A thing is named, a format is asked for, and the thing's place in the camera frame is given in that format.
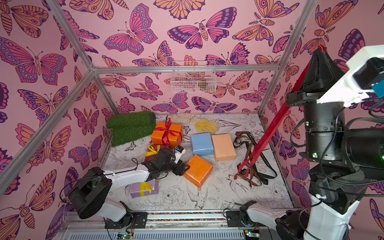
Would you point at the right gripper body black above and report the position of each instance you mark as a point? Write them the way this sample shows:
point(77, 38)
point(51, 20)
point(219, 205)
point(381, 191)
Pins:
point(308, 98)

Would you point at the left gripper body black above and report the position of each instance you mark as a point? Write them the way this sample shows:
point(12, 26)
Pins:
point(172, 167)

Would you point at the yellow ribbon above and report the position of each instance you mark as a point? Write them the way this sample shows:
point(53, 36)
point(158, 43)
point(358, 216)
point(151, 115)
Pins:
point(145, 187)
point(152, 150)

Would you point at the orange gift box front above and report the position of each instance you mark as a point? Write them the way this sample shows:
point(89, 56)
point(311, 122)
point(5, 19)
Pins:
point(199, 171)

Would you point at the purple gift box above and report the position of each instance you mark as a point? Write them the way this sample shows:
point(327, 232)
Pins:
point(135, 188)

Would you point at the light blue gift box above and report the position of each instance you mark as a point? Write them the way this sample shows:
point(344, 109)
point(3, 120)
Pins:
point(202, 144)

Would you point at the peach gift box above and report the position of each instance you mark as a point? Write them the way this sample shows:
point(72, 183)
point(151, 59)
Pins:
point(223, 148)

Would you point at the brown ribbon bow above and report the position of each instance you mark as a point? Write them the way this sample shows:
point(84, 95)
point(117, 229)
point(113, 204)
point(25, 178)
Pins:
point(246, 171)

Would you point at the black printed ribbon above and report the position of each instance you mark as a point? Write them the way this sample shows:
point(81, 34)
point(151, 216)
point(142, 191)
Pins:
point(264, 176)

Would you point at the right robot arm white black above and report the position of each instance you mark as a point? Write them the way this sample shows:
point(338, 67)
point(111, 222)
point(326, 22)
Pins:
point(347, 160)

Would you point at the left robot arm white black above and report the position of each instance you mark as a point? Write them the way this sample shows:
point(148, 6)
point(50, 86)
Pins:
point(89, 195)

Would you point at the yellow ribbon on red box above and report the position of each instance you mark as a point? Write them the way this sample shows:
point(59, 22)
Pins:
point(152, 150)

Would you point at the dark red gift box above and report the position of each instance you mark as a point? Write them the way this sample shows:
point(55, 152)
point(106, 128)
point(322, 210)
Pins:
point(150, 158)

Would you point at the large orange gift box back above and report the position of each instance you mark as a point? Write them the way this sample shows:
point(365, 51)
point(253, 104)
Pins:
point(166, 134)

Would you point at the white work glove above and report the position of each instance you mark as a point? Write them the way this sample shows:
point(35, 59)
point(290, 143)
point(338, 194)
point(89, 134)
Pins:
point(182, 118)

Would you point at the green artificial grass mat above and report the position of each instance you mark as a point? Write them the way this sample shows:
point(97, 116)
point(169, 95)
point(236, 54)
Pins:
point(131, 127)

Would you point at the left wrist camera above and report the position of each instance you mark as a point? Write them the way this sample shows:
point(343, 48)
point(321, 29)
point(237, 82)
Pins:
point(179, 151)

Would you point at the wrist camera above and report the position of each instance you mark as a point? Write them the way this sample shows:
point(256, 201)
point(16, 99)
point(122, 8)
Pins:
point(179, 151)
point(365, 75)

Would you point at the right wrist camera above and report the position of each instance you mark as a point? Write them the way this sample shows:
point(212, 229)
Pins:
point(365, 75)

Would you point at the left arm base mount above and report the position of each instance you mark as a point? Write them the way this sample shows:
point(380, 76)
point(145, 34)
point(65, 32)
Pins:
point(134, 220)

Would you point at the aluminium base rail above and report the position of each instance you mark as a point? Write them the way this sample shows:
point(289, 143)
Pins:
point(170, 225)

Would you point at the white wire basket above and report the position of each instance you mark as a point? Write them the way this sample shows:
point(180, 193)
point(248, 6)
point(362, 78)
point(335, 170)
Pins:
point(194, 77)

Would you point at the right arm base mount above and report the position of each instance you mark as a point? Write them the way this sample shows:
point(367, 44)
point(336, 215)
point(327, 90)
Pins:
point(240, 219)

